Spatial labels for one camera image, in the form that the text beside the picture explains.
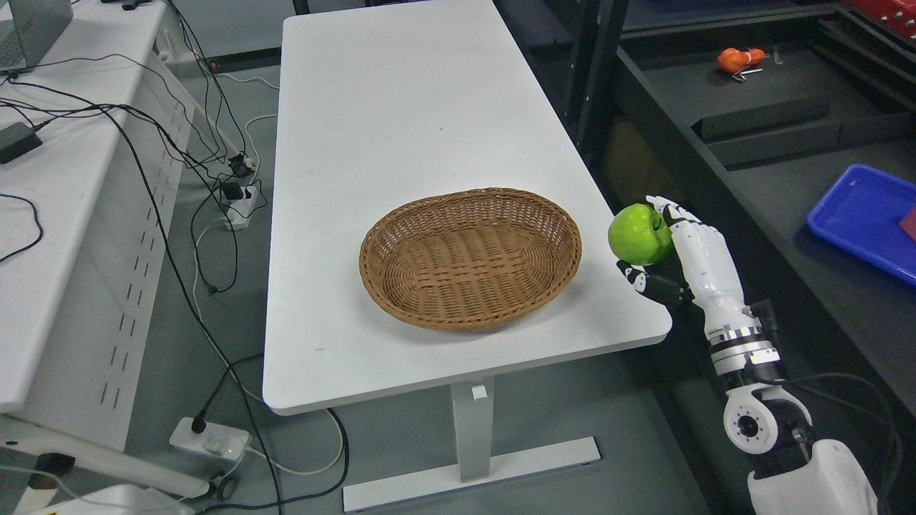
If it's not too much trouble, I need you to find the black metal shelf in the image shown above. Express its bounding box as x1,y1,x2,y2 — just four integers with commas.
497,1,915,514

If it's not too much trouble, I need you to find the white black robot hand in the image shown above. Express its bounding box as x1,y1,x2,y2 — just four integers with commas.
614,195,762,343

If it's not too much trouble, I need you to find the brown wicker basket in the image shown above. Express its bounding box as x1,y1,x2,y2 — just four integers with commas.
358,188,583,330

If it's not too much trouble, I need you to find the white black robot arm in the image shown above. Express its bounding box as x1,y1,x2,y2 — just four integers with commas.
703,300,879,514

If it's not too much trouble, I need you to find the white side desk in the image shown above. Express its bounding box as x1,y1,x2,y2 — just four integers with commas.
2,1,209,498

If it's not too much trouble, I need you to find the green apple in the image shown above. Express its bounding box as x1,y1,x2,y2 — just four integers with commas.
608,203,674,266

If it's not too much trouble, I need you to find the white power strip far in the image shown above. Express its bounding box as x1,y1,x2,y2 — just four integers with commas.
220,182,260,230

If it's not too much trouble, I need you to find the blue plastic tray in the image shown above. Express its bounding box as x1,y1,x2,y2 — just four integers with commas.
806,164,915,285

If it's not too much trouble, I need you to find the black power adapter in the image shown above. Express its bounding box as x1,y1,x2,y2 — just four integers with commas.
0,122,42,165

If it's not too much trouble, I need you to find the white power strip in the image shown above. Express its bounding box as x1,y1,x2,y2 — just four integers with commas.
169,417,252,463
220,182,260,230

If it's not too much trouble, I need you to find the orange toy on shelf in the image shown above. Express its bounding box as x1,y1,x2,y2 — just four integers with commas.
716,48,768,74

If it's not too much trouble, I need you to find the white standing table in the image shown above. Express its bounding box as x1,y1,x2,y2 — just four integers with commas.
263,1,671,512

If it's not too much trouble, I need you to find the white power strip near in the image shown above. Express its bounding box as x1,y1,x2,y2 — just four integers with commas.
169,417,252,463

